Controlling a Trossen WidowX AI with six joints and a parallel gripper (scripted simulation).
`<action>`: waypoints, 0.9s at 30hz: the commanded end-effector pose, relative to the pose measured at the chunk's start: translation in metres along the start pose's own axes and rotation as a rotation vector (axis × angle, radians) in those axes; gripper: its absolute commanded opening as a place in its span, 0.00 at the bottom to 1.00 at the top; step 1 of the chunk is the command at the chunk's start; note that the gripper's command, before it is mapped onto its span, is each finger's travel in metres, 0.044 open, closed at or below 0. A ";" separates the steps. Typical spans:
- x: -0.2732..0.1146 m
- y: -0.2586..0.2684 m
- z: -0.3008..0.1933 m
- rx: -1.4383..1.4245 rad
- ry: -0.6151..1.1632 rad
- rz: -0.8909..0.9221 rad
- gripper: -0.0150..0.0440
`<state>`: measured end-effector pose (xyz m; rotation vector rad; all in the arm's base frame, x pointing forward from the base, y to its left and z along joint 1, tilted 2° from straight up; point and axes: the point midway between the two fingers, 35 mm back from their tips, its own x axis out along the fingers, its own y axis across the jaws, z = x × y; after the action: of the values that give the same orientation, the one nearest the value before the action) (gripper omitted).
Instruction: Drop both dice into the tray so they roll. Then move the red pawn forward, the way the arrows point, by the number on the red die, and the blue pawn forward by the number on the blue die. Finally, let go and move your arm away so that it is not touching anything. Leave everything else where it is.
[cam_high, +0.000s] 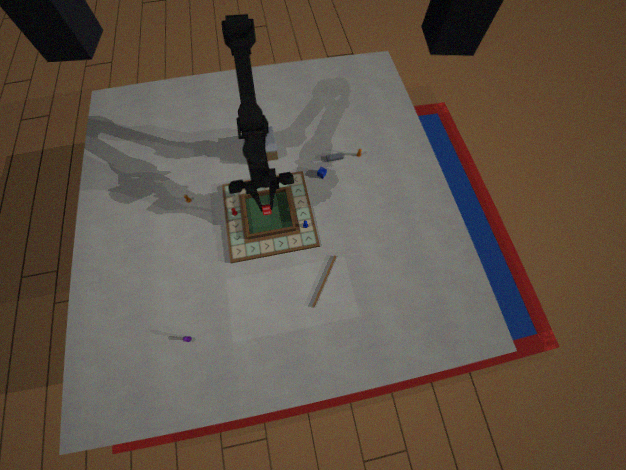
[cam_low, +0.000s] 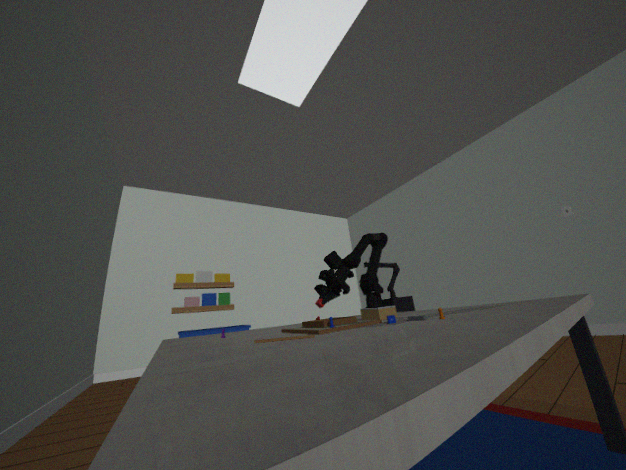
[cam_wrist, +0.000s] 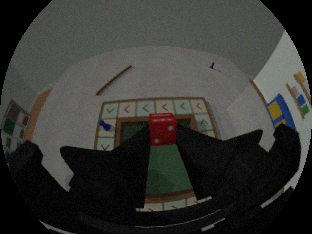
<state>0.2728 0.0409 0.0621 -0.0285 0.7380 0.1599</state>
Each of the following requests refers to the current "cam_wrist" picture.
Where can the red die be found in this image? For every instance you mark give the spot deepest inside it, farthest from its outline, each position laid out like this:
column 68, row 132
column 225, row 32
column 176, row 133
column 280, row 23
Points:
column 162, row 128

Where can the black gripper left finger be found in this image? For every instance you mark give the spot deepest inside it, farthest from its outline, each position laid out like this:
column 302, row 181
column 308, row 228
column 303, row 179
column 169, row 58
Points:
column 127, row 164

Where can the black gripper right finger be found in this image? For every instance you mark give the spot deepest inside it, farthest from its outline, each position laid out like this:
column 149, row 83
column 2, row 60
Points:
column 206, row 158

